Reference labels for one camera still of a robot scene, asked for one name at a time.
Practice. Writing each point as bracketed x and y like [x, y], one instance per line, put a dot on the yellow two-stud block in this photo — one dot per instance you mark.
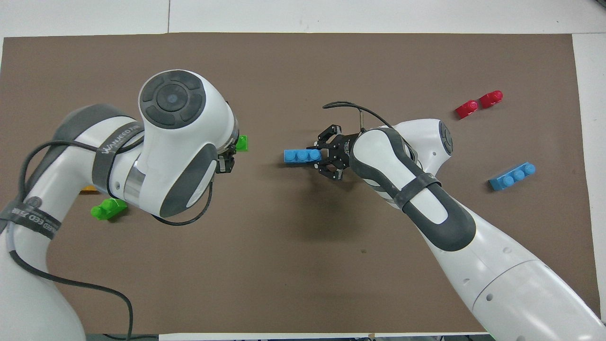
[90, 191]

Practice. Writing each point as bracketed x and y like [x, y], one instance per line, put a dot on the blue three-stud block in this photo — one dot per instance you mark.
[302, 156]
[511, 177]

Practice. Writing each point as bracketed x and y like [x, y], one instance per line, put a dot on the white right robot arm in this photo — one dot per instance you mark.
[497, 284]

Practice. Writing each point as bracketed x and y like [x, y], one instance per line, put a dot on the brown table mat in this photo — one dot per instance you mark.
[303, 260]

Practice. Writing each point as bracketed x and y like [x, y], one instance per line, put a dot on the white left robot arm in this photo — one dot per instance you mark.
[180, 128]

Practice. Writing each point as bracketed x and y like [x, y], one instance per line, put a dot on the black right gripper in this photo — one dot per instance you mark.
[343, 151]

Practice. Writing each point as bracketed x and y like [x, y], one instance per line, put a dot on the green two-stud block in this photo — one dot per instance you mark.
[110, 209]
[242, 143]

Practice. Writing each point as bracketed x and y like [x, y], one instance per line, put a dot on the red one-stud block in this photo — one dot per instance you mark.
[466, 109]
[490, 100]

